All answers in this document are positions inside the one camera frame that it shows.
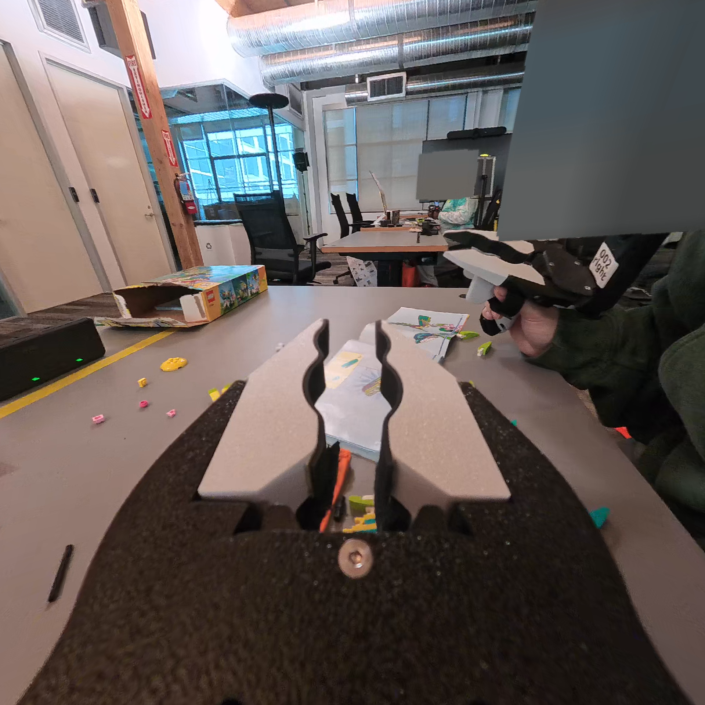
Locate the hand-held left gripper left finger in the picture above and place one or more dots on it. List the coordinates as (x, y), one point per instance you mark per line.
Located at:
(259, 429)

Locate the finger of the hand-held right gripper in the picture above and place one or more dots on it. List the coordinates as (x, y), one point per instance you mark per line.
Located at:
(495, 267)
(484, 242)

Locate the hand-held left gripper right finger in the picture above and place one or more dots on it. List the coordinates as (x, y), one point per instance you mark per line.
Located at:
(440, 435)

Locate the person's right forearm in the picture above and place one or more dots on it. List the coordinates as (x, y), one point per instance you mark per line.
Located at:
(606, 341)

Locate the lime yellow lego brick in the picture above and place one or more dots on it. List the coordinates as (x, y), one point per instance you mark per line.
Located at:
(216, 393)

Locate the orange lego brick separator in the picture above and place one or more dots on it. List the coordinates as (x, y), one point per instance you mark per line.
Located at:
(340, 473)

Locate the yellow round lego piece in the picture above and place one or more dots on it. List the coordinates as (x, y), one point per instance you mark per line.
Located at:
(173, 363)

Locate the lime yellow lego assembly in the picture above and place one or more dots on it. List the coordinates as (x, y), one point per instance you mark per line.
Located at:
(361, 520)

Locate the colourful cardboard lego box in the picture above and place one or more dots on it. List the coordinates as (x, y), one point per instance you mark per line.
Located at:
(220, 292)

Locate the red orange lego piece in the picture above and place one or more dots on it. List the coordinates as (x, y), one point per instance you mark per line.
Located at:
(623, 433)

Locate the teal lego slope piece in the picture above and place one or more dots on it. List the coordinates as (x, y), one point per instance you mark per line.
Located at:
(599, 516)

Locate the black lego rod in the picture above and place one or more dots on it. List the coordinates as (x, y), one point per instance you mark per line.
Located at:
(60, 573)

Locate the person's right hand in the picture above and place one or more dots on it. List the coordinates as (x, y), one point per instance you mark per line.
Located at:
(537, 330)

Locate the open instruction booklet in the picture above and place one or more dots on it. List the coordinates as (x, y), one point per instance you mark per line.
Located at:
(427, 330)

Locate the thin instruction booklet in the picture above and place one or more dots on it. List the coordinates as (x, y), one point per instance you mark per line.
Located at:
(352, 396)

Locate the wooden meeting table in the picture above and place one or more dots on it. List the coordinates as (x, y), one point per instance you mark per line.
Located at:
(380, 241)

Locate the black meeting chair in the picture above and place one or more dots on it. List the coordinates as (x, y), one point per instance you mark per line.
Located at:
(340, 212)
(357, 212)

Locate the person's green sweater torso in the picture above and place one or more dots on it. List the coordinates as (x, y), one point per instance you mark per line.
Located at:
(683, 413)

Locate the white recycling bin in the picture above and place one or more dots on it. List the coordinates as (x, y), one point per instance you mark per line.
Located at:
(220, 242)

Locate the black office chair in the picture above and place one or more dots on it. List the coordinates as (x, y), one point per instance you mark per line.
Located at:
(270, 231)

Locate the black speaker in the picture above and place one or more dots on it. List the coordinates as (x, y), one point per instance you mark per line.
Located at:
(300, 159)

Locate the black equipment case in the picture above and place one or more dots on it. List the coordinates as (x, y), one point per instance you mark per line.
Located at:
(44, 352)

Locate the red fire extinguisher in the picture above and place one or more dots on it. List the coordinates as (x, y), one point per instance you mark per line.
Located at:
(186, 193)

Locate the black floor lamp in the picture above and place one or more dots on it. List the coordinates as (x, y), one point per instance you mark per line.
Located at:
(269, 102)

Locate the beige door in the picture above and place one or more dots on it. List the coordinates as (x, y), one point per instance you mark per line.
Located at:
(27, 193)
(104, 176)

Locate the white duct vent grille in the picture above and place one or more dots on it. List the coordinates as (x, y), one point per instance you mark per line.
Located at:
(386, 86)

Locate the narrow silver air duct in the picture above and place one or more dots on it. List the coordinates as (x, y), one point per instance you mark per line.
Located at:
(440, 60)

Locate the large silver air duct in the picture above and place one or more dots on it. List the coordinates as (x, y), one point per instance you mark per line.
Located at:
(358, 25)

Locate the wooden post with red signs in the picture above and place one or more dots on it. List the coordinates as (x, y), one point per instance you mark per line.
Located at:
(159, 137)

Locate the white wall vent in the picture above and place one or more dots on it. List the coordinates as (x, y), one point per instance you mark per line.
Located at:
(60, 22)

